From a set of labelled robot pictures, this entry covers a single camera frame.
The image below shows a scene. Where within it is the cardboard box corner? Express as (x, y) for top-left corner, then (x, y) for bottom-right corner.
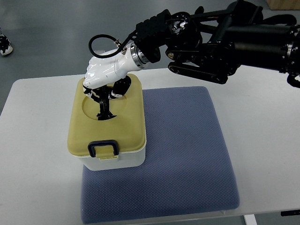
(266, 0), (300, 10)

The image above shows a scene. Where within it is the navy front latch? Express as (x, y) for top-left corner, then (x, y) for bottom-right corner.
(87, 140), (119, 158)

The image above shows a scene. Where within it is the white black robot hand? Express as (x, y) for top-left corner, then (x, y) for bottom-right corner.
(83, 43), (149, 102)

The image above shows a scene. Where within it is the black lid handle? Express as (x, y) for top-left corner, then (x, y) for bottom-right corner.
(92, 85), (116, 120)

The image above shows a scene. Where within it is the blue fabric cushion mat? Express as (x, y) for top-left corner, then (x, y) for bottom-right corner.
(81, 86), (240, 224)

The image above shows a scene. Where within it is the black white sneaker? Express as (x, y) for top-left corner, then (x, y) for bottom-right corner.
(0, 31), (13, 56)

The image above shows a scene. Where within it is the black bracket under table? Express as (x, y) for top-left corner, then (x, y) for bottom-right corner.
(280, 210), (300, 217)

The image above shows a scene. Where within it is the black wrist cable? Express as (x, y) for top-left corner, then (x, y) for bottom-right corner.
(88, 29), (139, 59)

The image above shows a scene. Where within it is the yellow storage box lid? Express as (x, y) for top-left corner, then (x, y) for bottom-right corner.
(67, 74), (146, 157)

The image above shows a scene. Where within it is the white table leg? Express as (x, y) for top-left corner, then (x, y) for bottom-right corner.
(243, 214), (257, 225)

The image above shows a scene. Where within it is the white storage box base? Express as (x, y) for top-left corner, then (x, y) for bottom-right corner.
(76, 145), (146, 171)

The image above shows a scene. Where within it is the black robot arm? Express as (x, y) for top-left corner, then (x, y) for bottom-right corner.
(134, 0), (300, 87)

